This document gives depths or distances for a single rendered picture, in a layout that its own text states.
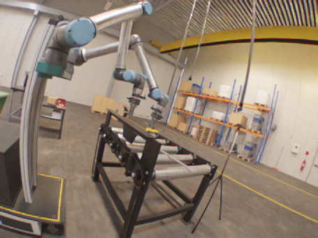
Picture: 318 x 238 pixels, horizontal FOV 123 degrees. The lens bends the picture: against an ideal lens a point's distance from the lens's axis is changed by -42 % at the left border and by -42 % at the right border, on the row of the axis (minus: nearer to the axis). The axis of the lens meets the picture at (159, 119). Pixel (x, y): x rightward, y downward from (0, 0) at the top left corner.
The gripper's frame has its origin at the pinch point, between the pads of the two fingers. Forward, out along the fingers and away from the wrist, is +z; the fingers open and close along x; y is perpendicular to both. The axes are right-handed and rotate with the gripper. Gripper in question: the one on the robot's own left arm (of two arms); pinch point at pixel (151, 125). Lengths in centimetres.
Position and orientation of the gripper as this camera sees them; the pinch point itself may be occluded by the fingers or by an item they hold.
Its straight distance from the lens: 148.6
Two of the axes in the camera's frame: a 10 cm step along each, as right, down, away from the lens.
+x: -5.1, -2.2, 8.3
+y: 7.3, 3.9, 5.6
